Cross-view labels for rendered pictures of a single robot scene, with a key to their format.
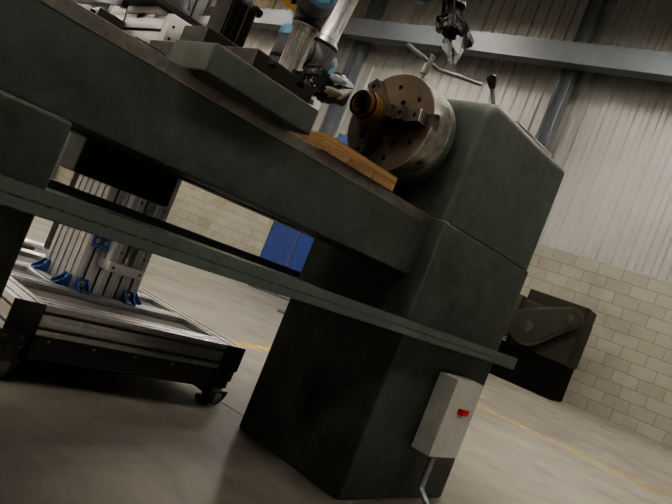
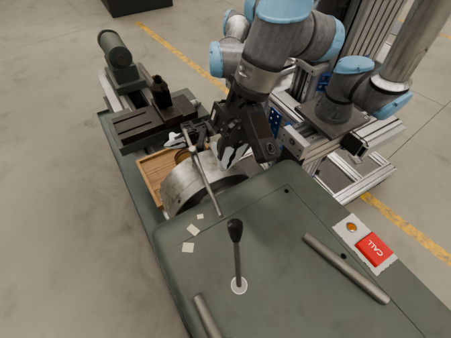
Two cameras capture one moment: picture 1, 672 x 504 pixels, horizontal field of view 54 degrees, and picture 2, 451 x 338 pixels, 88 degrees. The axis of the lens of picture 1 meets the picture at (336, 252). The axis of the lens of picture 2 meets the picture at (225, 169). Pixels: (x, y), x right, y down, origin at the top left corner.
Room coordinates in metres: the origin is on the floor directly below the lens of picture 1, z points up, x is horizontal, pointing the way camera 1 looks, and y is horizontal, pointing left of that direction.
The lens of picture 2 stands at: (2.17, -0.44, 1.81)
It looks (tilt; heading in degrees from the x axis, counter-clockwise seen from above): 54 degrees down; 107
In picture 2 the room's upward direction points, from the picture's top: straight up
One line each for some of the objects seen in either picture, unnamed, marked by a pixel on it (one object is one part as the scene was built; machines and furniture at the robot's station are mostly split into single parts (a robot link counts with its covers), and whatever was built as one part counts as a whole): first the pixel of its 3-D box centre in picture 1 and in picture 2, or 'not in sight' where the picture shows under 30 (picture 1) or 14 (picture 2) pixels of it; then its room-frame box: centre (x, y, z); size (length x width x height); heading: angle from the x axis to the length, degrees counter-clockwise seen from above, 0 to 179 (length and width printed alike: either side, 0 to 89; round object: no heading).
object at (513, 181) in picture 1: (454, 180); (278, 292); (2.29, -0.29, 1.06); 0.59 x 0.48 x 0.39; 138
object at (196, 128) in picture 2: (312, 82); (195, 131); (1.83, 0.24, 1.08); 0.12 x 0.09 x 0.08; 42
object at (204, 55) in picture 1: (195, 81); (158, 118); (1.50, 0.44, 0.90); 0.53 x 0.30 x 0.06; 48
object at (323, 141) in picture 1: (314, 153); (181, 168); (1.77, 0.15, 0.89); 0.36 x 0.30 x 0.04; 48
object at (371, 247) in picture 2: not in sight; (373, 249); (2.46, -0.17, 1.26); 0.06 x 0.06 x 0.02; 48
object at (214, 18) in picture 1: (231, 23); (161, 96); (1.57, 0.44, 1.07); 0.07 x 0.07 x 0.10; 48
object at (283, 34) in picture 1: (293, 43); (350, 77); (2.39, 0.43, 1.33); 0.13 x 0.12 x 0.14; 138
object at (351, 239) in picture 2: not in sight; (358, 245); (2.44, -0.16, 1.23); 0.13 x 0.08 x 0.06; 138
